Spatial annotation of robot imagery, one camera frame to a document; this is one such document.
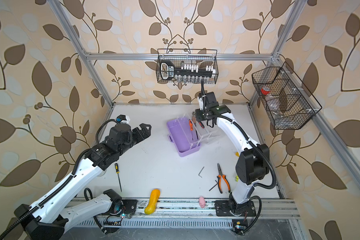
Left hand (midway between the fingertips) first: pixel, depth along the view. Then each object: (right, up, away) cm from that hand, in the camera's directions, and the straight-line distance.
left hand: (146, 128), depth 72 cm
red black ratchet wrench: (+29, +1, +19) cm, 35 cm away
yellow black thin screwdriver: (-20, -26, +13) cm, 35 cm away
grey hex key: (+29, -25, +15) cm, 41 cm away
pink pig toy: (+28, -38, +3) cm, 47 cm away
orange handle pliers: (+38, -29, +10) cm, 49 cm away
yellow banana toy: (+48, -28, +9) cm, 56 cm away
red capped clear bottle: (+63, +21, +9) cm, 67 cm away
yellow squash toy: (+2, -39, 0) cm, 39 cm away
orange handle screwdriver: (+23, -1, +23) cm, 33 cm away
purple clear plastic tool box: (+21, -5, +20) cm, 29 cm away
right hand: (+28, +7, +14) cm, 32 cm away
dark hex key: (+35, -33, +10) cm, 49 cm away
